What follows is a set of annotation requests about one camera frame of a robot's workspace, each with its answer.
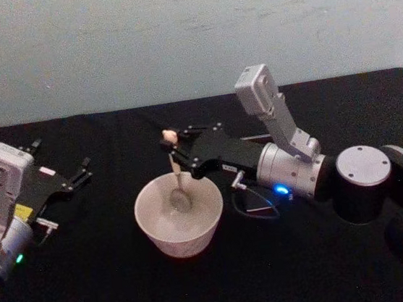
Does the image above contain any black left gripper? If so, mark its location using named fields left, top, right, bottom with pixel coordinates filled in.
left=6, top=133, right=98, bottom=225

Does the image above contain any black table cloth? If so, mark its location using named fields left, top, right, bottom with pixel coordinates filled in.
left=0, top=66, right=403, bottom=302

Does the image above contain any plain pale wall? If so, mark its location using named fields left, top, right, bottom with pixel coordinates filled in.
left=0, top=0, right=403, bottom=130

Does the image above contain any thin dark right gripper cable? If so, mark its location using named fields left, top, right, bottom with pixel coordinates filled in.
left=228, top=167, right=282, bottom=225

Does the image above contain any small steel whisk wooden knob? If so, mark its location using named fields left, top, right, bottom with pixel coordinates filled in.
left=161, top=126, right=195, bottom=214

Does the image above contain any white ribbed bowl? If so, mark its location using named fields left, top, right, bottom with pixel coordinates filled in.
left=130, top=167, right=231, bottom=264

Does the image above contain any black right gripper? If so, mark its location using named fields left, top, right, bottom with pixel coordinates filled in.
left=158, top=117, right=268, bottom=193

